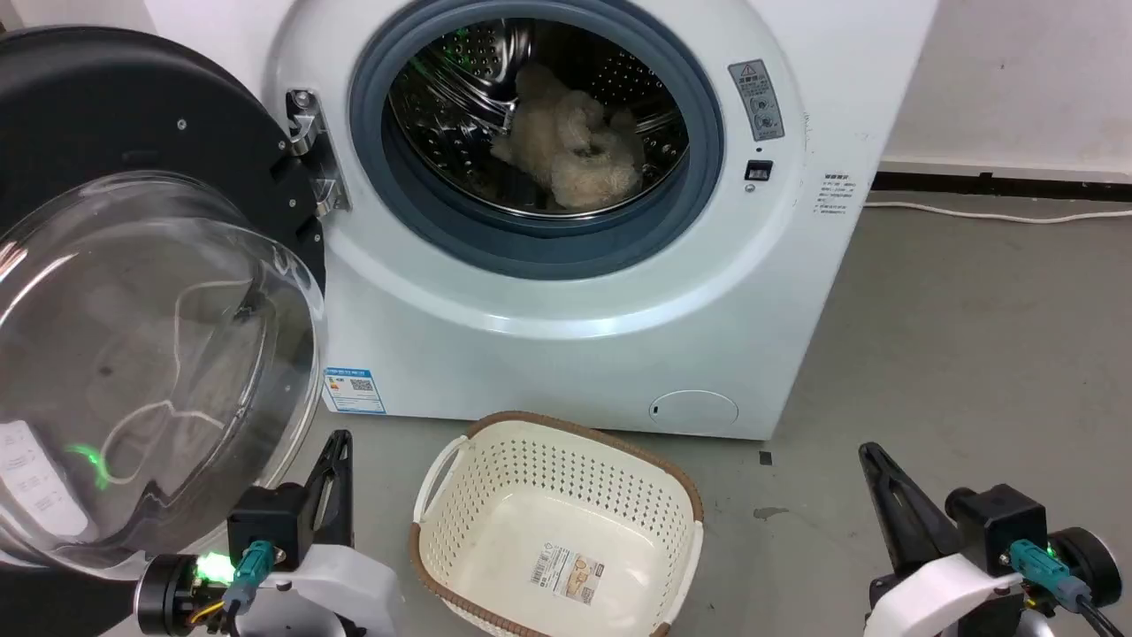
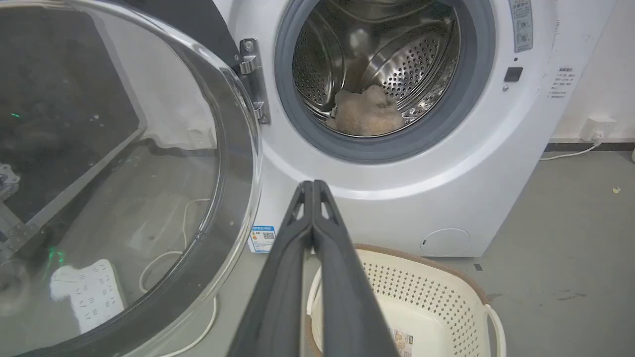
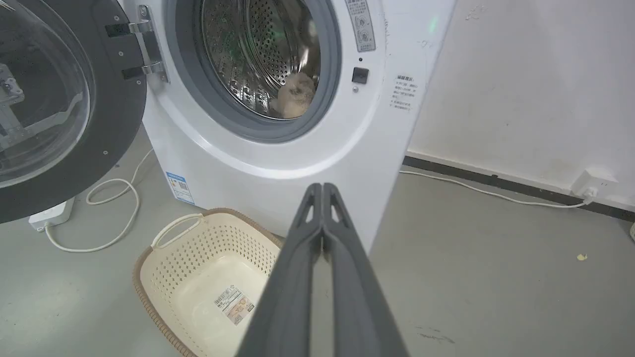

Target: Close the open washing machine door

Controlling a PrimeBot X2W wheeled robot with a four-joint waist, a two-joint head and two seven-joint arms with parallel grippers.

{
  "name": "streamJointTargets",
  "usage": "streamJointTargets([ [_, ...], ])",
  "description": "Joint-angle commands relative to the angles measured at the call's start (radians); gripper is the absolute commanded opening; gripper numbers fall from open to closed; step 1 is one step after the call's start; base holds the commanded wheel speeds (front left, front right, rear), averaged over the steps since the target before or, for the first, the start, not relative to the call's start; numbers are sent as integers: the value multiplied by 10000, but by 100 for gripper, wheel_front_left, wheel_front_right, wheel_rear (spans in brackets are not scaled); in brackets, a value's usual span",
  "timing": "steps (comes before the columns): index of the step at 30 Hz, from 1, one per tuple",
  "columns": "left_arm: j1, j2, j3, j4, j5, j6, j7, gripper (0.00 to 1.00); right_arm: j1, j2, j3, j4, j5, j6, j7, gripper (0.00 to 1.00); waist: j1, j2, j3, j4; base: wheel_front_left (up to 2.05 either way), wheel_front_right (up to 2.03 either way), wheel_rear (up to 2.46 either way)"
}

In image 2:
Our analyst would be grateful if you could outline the white power strip cable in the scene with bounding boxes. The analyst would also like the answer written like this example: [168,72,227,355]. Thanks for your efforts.
[138,198,219,357]

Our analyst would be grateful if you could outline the beige towel in drum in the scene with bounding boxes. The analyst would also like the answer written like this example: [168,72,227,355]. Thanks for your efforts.
[326,85,406,137]

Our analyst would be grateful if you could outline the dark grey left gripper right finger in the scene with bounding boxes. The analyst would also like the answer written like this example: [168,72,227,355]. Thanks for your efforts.
[312,179,399,357]

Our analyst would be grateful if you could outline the cream perforated laundry basket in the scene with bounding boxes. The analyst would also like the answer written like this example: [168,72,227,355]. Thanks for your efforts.
[305,244,507,357]

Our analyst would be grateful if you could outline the white power cable with plug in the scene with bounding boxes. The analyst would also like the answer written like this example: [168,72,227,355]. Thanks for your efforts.
[540,131,605,161]

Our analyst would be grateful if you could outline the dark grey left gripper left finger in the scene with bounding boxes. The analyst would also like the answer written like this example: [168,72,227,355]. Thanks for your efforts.
[227,180,314,357]

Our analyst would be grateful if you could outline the white front-load washing machine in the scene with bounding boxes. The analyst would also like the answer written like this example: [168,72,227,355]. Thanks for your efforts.
[212,0,617,258]

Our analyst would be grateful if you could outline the chrome door hinge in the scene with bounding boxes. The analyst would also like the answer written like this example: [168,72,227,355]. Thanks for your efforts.
[235,38,271,125]

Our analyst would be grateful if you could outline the blue energy label sticker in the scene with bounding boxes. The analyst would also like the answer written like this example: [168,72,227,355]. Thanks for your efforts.
[248,226,276,254]

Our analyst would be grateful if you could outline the round glass washing machine door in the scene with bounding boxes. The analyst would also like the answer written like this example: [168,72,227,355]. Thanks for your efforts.
[0,0,262,357]

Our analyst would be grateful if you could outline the white power strip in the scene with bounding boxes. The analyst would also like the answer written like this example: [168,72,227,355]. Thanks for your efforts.
[50,259,125,334]

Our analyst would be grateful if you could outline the white wall socket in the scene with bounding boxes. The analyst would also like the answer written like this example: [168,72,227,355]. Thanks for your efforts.
[580,117,618,142]

